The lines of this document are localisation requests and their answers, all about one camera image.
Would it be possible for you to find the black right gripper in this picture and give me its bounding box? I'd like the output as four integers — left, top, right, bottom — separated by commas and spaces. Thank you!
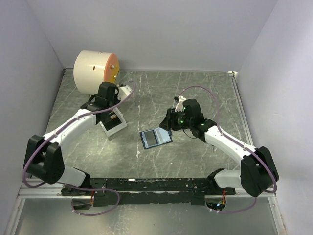
159, 108, 193, 131

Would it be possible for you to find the aluminium extrusion rail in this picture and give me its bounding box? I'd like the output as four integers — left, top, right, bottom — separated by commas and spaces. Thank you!
18, 176, 277, 199

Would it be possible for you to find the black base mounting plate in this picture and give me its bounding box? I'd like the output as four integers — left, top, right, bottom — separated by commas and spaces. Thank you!
61, 177, 235, 207

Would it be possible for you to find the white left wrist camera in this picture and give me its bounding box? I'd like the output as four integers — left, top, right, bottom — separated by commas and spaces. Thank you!
117, 84, 132, 101

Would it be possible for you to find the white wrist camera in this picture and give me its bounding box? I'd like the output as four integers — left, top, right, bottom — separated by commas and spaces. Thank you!
117, 84, 132, 101
174, 95, 186, 113

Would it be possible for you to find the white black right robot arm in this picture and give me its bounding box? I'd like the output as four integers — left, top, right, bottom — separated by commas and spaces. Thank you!
159, 96, 279, 197

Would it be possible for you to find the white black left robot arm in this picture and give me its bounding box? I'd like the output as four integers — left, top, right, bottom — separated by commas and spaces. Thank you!
23, 82, 120, 195

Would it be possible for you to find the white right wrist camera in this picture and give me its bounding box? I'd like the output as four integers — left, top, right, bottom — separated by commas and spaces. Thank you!
174, 95, 186, 113

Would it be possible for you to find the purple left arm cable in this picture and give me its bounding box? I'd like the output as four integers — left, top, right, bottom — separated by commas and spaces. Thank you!
22, 80, 137, 216

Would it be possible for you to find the black card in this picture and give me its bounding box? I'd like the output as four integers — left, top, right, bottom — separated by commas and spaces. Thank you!
143, 130, 157, 147
107, 115, 122, 128

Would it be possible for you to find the aluminium right side rail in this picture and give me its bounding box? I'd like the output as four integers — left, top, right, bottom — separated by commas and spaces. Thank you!
227, 70, 288, 235

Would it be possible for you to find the white round mini drawer cabinet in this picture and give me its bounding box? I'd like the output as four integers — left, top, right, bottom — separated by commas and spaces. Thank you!
73, 50, 120, 95

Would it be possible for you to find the blue leather card holder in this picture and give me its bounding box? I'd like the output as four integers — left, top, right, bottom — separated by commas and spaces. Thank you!
139, 127, 173, 149

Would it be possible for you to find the white plastic card tray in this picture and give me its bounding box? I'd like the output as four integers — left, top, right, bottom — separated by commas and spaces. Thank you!
99, 108, 128, 137

